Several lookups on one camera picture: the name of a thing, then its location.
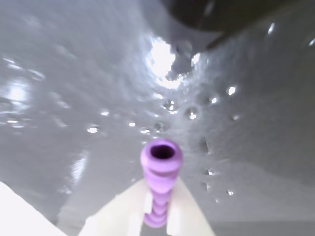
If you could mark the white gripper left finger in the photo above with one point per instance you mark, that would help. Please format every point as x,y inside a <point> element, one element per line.
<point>118,214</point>

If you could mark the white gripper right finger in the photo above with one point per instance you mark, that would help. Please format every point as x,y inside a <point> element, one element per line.
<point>187,216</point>

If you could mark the purple ribbed pen grip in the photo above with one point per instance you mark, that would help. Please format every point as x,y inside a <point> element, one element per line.
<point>161,167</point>

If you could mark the grey glossy table mat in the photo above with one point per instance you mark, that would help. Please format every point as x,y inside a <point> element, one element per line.
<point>73,86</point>

